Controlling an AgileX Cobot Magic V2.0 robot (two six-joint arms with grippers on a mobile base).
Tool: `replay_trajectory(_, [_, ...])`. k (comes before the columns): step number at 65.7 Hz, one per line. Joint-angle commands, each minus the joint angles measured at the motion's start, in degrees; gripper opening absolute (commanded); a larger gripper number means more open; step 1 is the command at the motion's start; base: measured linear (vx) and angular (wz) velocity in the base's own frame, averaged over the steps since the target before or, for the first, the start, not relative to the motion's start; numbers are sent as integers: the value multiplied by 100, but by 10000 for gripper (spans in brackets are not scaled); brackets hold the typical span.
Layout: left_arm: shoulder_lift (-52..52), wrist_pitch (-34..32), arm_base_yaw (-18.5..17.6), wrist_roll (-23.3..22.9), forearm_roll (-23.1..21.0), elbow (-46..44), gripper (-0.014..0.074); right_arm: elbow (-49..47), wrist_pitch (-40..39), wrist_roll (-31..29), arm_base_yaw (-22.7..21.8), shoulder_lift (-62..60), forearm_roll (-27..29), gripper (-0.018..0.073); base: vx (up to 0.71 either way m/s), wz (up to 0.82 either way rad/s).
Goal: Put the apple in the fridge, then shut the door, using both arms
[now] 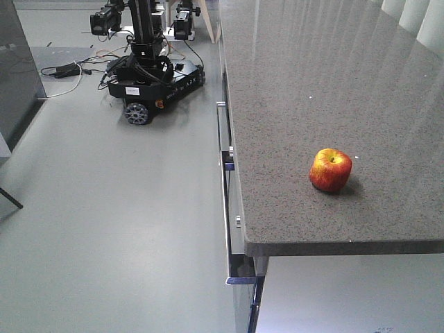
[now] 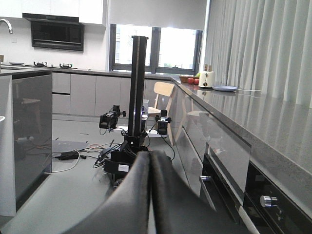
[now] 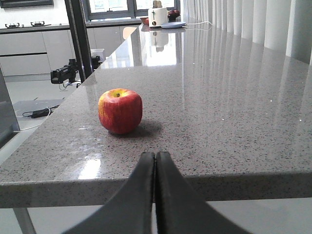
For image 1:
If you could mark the red yellow apple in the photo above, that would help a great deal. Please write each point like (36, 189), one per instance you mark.
(330, 170)

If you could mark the black wheeled mobile robot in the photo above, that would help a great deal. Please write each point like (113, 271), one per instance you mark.
(146, 79)

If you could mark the grey stone kitchen counter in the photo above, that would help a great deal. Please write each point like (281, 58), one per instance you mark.
(302, 76)

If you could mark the black power adapter brick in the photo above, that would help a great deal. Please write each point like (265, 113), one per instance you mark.
(69, 70)

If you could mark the grey kitchen island cabinet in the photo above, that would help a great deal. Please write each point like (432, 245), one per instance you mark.
(21, 86)

